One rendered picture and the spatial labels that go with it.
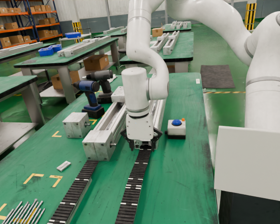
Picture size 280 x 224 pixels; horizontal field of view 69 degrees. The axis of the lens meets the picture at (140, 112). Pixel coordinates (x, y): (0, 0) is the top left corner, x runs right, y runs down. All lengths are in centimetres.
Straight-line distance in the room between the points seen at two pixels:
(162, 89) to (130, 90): 10
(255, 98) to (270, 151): 19
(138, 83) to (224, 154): 34
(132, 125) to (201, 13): 50
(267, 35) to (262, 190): 48
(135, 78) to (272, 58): 44
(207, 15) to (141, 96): 40
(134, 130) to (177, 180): 23
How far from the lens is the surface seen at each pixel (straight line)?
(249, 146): 64
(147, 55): 73
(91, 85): 116
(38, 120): 279
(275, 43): 81
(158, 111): 102
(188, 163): 84
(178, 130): 93
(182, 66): 264
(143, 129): 75
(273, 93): 76
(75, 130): 107
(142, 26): 80
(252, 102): 76
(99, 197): 76
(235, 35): 90
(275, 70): 80
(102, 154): 87
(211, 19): 88
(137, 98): 69
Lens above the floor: 132
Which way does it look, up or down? 26 degrees down
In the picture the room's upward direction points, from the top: 6 degrees counter-clockwise
